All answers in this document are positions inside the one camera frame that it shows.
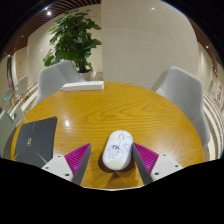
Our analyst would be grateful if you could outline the black mouse pad green lines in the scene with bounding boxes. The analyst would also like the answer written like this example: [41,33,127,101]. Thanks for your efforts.
[13,116,58,169]

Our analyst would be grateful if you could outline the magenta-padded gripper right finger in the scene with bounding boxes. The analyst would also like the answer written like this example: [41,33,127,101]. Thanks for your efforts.
[131,142,184,186]

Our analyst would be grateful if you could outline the grey-green armchair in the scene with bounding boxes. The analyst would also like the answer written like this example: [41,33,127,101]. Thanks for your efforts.
[0,105,25,159]

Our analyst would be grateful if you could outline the white distant chair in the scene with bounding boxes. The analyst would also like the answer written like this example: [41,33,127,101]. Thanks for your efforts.
[4,87,15,104]
[14,74,30,101]

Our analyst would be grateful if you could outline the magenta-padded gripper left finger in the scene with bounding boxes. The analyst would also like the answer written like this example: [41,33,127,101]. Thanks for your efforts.
[40,142,92,186]

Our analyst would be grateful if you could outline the white cartoon-print computer mouse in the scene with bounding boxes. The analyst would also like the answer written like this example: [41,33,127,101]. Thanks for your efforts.
[101,129,134,171]

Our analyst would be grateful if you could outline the potted green leafy plant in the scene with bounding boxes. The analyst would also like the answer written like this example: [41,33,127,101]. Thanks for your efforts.
[42,9,103,82]

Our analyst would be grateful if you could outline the grey upholstered chair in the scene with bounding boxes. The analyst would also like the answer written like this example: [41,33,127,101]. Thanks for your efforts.
[31,59,86,109]
[150,65,212,149]

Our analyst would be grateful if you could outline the white power strip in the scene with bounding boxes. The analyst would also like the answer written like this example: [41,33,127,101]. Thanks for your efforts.
[61,80,105,92]

